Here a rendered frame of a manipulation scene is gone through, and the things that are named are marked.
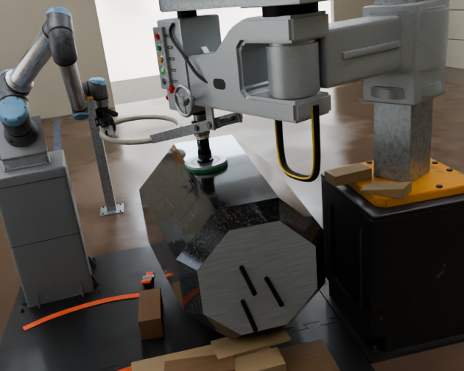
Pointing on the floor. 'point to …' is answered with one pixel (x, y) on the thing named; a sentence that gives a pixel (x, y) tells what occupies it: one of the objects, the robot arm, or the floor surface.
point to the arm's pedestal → (44, 230)
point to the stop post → (102, 165)
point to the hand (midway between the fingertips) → (110, 136)
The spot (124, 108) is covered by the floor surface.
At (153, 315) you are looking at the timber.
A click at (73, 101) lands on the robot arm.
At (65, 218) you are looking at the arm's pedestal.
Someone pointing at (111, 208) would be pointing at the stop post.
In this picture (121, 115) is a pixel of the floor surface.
